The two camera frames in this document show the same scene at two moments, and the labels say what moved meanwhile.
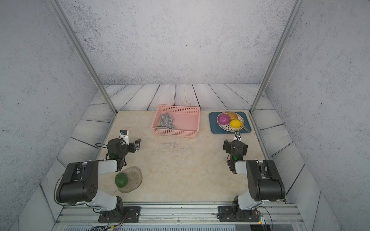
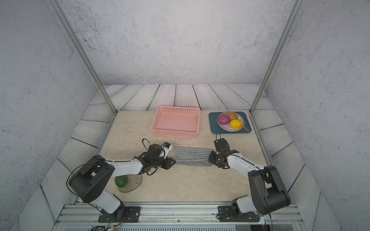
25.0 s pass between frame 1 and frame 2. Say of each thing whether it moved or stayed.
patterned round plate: stayed
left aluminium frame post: stayed
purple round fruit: stayed
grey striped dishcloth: moved
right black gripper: moved
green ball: stayed
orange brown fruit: stayed
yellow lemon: stayed
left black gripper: moved
